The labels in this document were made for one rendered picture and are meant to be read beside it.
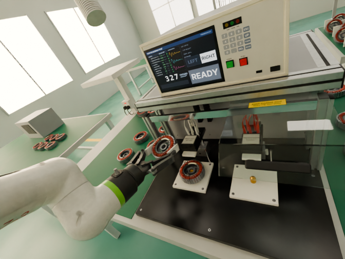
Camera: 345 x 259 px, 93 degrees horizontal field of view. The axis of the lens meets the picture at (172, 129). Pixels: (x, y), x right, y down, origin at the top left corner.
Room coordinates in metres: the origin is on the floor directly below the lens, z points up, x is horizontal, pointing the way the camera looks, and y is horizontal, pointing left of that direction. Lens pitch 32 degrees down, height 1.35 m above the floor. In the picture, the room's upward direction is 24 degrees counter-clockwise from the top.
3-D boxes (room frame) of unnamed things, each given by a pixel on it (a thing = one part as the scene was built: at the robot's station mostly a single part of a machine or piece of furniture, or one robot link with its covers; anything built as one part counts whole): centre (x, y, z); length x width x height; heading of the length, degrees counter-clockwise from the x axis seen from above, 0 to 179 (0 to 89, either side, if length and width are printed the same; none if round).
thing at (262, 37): (0.68, -0.30, 1.22); 0.44 x 0.39 x 0.20; 52
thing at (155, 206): (0.45, -0.11, 0.76); 0.64 x 0.47 x 0.02; 52
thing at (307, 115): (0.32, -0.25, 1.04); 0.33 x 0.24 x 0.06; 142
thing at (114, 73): (1.45, 0.26, 0.98); 0.37 x 0.35 x 0.46; 52
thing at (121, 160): (0.89, 0.35, 0.77); 0.11 x 0.11 x 0.04
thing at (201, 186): (0.51, 0.00, 0.78); 0.15 x 0.15 x 0.01; 52
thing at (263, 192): (0.36, -0.19, 0.78); 0.15 x 0.15 x 0.01; 52
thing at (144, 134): (1.03, 0.23, 0.77); 0.11 x 0.11 x 0.04
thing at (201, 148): (0.62, -0.09, 0.80); 0.07 x 0.05 x 0.06; 52
